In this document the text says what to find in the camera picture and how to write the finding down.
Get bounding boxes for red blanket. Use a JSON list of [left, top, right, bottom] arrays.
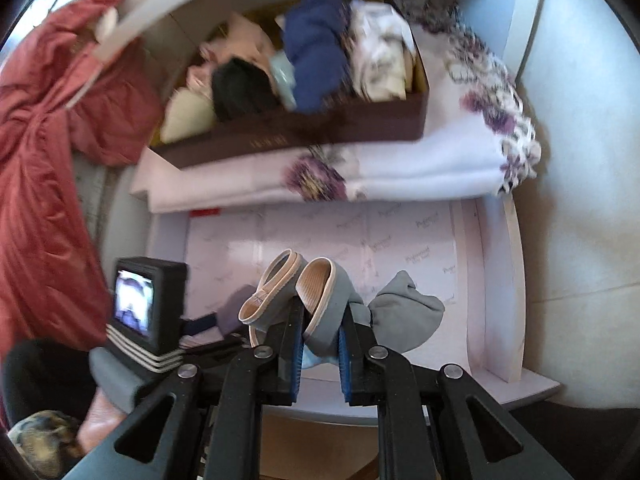
[[0, 0, 163, 353]]

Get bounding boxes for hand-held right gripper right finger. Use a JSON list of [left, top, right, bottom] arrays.
[[337, 305, 573, 480]]

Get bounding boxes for dark cloth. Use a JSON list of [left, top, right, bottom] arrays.
[[2, 337, 108, 421]]

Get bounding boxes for knotted beige stocking bundle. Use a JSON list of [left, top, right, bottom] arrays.
[[185, 60, 218, 96]]

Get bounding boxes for cream knitted sock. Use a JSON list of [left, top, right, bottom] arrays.
[[159, 87, 218, 145]]

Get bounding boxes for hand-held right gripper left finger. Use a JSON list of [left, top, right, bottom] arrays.
[[65, 287, 306, 480]]

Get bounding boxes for white floral cloth bundle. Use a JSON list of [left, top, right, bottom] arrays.
[[347, 0, 416, 101]]

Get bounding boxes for light blue sock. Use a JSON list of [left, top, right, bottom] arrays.
[[269, 52, 298, 111]]

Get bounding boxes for navy blue sock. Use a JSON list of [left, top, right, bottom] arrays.
[[280, 0, 353, 115]]

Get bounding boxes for brown box gold lining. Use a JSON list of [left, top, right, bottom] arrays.
[[150, 0, 431, 170]]

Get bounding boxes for white floral folded quilt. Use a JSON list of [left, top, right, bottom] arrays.
[[131, 0, 543, 215]]

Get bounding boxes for black sock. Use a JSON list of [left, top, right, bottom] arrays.
[[210, 57, 281, 123]]

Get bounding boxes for grey sock pair beige cuffs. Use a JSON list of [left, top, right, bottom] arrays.
[[237, 249, 446, 368]]

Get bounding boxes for white oval controller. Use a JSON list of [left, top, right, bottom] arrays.
[[95, 7, 121, 43]]

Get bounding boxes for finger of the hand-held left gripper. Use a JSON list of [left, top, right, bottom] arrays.
[[181, 312, 221, 336]]

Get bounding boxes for white bedside nightstand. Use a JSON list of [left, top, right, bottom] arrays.
[[130, 150, 563, 428]]

